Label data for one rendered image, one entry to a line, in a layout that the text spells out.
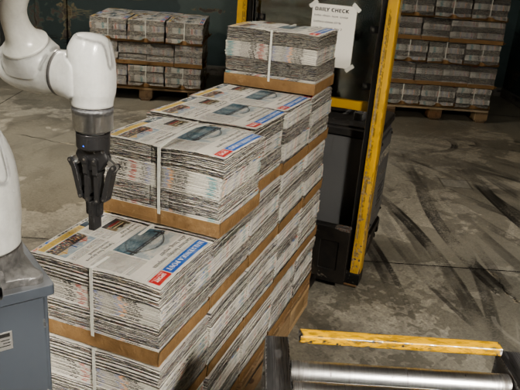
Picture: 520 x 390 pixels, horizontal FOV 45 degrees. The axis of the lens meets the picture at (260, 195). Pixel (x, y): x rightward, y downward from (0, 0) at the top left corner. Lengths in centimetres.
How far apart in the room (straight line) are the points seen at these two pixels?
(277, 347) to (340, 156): 194
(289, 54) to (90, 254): 118
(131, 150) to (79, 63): 45
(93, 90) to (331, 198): 206
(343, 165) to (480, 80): 416
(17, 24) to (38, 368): 69
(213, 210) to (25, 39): 62
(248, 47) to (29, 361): 160
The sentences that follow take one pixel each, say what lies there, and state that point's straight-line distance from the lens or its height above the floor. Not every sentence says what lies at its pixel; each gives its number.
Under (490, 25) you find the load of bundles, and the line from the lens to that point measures 711.
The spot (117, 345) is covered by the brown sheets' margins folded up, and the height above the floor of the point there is 63.
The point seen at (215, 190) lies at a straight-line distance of 165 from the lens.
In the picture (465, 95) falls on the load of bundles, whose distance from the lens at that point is 716.
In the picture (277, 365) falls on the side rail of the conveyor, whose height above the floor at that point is 80.
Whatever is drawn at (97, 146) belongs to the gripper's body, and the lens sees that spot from 143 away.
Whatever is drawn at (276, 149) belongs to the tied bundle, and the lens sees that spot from 212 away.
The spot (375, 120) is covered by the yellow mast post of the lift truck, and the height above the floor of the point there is 88.
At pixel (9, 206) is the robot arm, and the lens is 111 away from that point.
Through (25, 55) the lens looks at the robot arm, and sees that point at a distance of 144.
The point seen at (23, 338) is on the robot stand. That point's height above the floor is 90.
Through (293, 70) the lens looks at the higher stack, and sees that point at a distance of 244.
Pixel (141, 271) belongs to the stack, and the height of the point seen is 83.
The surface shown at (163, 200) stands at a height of 91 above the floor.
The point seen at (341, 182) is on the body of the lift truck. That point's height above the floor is 51.
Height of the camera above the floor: 156
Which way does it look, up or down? 21 degrees down
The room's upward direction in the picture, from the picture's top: 5 degrees clockwise
